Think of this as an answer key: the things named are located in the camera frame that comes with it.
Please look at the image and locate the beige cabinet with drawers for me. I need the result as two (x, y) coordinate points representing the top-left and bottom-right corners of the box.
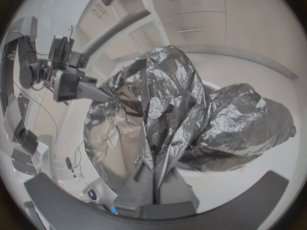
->
(77, 0), (300, 81)

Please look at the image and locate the black cable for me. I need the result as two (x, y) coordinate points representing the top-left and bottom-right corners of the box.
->
(71, 140), (88, 185)

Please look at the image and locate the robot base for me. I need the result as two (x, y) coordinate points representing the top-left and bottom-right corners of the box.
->
(24, 134), (119, 215)

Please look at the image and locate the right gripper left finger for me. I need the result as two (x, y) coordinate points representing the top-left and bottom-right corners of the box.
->
(113, 162), (156, 211)

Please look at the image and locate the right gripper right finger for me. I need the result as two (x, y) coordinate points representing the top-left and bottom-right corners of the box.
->
(155, 167), (200, 207)

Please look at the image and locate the grey padded white-framed chair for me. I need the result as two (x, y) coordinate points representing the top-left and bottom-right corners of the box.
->
(79, 0), (173, 57)

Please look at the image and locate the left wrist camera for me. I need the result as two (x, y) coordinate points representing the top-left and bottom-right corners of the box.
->
(66, 51), (89, 78)

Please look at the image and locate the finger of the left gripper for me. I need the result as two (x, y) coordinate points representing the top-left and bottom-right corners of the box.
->
(77, 77), (109, 101)

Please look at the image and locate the white trash bin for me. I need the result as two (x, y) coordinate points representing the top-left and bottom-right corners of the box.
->
(177, 79), (255, 178)

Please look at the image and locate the black plastic bag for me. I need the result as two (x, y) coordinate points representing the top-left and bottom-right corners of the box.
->
(83, 46), (296, 196)

